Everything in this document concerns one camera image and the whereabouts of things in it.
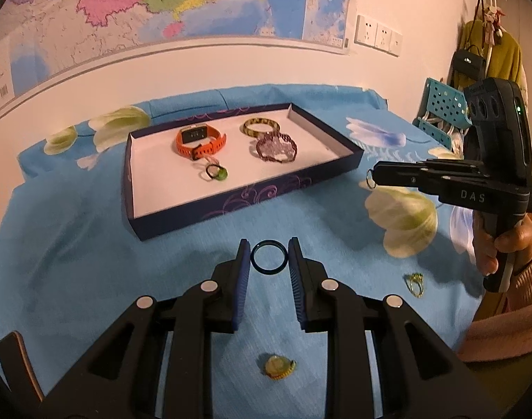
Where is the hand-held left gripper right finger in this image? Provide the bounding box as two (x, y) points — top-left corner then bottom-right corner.
(287, 236), (498, 419)

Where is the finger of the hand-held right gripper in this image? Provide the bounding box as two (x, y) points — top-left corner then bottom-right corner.
(373, 161), (490, 193)
(424, 158), (490, 172)

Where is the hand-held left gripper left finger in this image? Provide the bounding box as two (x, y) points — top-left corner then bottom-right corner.
(39, 238), (252, 419)

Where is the dark blue ring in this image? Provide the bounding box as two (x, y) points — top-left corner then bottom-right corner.
(250, 241), (289, 275)

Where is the yellow-green wire ring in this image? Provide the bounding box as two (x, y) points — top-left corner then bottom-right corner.
(403, 272), (425, 300)

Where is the black ring with green stone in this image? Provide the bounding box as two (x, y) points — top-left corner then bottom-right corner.
(200, 162), (230, 183)

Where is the purple beaded bracelet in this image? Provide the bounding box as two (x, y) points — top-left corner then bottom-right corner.
(250, 130), (300, 165)

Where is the dark blue shallow box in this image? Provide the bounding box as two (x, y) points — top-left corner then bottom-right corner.
(124, 102), (365, 242)

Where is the orange smartwatch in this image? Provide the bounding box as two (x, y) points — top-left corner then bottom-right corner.
(175, 124), (228, 161)

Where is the tortoiseshell bangle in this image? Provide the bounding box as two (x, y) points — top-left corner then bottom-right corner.
(242, 117), (280, 139)

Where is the person's right forearm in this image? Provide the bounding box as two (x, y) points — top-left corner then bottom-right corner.
(456, 236), (532, 364)

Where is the person's right hand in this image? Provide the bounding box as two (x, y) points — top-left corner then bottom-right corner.
(472, 215), (532, 277)

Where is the teal perforated rack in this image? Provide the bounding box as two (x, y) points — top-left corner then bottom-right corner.
(413, 77), (473, 150)

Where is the black handbag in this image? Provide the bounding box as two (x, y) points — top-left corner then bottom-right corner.
(450, 0), (487, 84)

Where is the yellow-green coat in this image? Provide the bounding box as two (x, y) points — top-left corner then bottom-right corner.
(458, 20), (525, 93)

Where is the white coat stand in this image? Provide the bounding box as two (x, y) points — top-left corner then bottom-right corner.
(483, 0), (510, 73)

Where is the blue floral cloth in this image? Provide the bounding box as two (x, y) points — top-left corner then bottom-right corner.
(0, 84), (511, 419)

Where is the wooden chair back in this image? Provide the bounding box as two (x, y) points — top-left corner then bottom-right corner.
(0, 331), (46, 403)

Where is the white wall socket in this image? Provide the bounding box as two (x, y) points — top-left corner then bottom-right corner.
(354, 14), (378, 47)
(375, 22), (393, 51)

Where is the colourful wall map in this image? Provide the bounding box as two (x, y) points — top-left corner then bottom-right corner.
(0, 0), (353, 120)

